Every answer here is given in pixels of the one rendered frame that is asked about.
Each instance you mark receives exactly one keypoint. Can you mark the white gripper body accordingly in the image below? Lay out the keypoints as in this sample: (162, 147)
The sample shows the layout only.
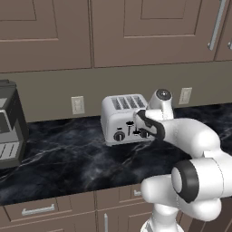
(139, 119)

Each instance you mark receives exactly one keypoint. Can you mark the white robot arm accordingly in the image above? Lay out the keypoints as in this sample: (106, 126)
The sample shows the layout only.
(196, 139)

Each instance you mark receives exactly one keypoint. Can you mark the black toaster lever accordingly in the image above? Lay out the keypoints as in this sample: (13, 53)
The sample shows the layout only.
(130, 122)

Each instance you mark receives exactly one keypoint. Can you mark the silver four-slot toaster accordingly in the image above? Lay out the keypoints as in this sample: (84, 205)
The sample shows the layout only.
(116, 120)

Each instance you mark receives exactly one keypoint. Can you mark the black toaster knob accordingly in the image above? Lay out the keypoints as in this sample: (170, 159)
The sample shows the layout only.
(119, 136)

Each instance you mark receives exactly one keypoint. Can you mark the brown drawer front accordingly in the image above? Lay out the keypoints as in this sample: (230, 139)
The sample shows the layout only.
(72, 204)
(114, 196)

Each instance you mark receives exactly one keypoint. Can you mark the brown base cupboard door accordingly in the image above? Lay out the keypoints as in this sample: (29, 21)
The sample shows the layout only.
(127, 219)
(60, 225)

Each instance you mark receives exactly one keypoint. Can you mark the grey coffee machine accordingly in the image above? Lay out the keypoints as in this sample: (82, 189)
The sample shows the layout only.
(12, 127)

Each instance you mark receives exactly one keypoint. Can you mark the white wall outlet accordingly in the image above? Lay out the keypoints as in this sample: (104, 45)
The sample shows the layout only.
(185, 96)
(78, 105)

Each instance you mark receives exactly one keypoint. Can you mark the brown wall cupboard door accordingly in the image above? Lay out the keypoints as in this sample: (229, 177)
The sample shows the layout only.
(226, 27)
(45, 54)
(151, 48)

